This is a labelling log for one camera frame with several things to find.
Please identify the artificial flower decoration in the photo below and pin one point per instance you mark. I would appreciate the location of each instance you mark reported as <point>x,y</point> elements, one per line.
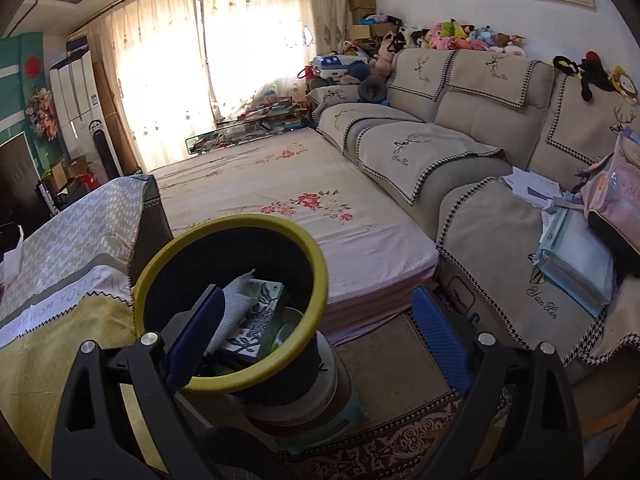
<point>42,115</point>

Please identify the pink backpack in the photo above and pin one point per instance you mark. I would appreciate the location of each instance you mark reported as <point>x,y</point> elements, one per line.
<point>615,210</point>

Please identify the black and white tower fan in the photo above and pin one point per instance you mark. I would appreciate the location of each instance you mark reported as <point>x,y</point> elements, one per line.
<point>105,150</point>

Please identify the yellow and grey tablecloth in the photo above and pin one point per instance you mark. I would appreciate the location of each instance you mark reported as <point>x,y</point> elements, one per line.
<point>60,340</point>

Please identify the white tissue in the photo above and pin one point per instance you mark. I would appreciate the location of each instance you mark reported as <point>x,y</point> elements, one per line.
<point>235,310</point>

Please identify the floral print carton box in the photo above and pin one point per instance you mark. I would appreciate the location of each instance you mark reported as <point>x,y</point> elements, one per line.
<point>260,310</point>

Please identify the black television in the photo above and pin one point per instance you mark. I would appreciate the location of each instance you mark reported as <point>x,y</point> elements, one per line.
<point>15,175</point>

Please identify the white loose papers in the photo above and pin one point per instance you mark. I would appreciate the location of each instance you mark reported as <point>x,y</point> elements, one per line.
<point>530,187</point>

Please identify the round white container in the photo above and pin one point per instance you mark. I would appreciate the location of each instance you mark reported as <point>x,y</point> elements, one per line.
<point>325,385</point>

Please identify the black bin with yellow rim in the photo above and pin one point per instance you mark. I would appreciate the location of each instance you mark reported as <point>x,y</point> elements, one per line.
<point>285,260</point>

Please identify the beige sofa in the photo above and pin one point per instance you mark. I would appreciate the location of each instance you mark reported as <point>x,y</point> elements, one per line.
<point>475,120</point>

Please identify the cream embroidered curtain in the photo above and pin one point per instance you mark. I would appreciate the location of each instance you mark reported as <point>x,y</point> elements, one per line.
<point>165,60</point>

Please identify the pile of boxes by fan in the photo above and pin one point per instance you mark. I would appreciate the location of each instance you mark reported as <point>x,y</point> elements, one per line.
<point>70,175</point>

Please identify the brown cardboard box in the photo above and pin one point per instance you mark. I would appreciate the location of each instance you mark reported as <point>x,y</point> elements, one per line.
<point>361,0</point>
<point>361,16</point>
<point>367,32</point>

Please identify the white refrigerator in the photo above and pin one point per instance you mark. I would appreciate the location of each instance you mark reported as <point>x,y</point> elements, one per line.
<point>75,90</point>

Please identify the patterned brown rug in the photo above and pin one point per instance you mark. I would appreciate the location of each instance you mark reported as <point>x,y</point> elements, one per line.
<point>400,440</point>

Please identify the black and yellow plush toy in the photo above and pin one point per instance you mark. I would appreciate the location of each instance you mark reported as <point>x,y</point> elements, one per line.
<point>585,75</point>

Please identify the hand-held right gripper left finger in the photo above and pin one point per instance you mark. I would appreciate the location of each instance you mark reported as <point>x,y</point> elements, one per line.
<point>200,325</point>

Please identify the yellow monkey plush toy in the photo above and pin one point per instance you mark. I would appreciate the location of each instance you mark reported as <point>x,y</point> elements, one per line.
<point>625,85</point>

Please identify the glass coffee table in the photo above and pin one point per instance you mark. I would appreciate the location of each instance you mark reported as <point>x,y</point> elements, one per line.
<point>240,132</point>

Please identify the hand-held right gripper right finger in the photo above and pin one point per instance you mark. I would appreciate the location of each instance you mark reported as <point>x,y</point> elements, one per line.
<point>440,340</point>

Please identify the stack of clear folders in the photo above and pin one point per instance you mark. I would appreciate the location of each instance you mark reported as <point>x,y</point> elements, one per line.
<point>575,260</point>

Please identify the row of plush toys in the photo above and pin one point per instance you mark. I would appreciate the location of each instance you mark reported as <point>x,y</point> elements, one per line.
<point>450,32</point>

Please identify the blue star print case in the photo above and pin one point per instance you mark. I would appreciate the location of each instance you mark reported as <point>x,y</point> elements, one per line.
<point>330,66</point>

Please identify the red round wall sticker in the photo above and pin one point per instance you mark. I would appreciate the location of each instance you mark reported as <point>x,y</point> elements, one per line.
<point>32,66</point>

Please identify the grey neck pillow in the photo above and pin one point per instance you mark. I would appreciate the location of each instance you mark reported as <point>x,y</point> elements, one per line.
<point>374,90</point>

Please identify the green and white drink bottle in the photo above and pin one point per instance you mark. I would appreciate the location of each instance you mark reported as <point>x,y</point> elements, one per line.
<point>287,332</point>

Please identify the pink floral bed sheet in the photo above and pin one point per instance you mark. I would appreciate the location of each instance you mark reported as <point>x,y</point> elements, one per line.
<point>300,220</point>

